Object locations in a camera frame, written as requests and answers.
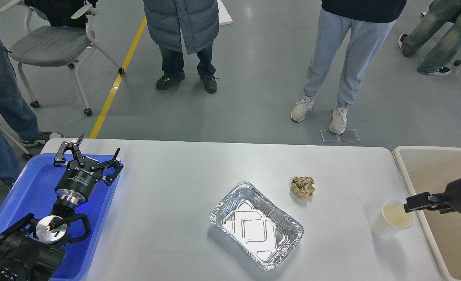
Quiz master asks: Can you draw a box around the person in green trousers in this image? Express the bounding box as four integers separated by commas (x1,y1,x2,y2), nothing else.
398,0,461,76

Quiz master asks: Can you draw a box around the right floor plate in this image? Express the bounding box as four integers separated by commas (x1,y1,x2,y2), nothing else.
341,129,361,142

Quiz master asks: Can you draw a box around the aluminium foil tray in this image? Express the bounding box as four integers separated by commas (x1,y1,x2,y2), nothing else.
209,181,304,271

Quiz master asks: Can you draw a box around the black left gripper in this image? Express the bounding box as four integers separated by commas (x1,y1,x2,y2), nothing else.
54,133,124,205

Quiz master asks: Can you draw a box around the person in grey puffer coat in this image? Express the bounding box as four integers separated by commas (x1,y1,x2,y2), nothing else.
143,0,219,94

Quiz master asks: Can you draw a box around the person in grey sweatpants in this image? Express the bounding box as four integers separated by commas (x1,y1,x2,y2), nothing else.
291,0,406,134

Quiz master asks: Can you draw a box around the beige plastic bin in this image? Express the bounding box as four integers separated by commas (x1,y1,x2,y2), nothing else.
393,146,461,281

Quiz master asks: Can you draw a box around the crumpled brown paper ball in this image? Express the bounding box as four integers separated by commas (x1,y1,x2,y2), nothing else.
291,176,316,200

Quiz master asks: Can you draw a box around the person in blue jeans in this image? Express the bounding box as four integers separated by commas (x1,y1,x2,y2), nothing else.
0,39,63,189

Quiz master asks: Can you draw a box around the floor plate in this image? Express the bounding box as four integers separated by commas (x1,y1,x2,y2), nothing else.
341,129,361,142
320,129,340,143

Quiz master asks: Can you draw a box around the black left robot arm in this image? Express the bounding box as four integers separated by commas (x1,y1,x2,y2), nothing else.
0,135,123,281

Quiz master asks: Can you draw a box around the blue plastic tray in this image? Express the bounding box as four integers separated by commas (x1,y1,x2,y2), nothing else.
0,153,117,281

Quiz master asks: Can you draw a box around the white board on floor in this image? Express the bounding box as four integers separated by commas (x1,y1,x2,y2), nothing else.
217,0,233,25

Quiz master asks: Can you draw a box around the left floor plate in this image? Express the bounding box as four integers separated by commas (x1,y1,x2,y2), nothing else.
320,129,340,143

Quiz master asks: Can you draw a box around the grey office chair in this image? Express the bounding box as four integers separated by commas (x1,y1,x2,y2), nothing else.
0,0,112,117

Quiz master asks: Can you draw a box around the white paper cup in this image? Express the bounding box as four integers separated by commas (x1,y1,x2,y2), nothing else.
370,200,415,238

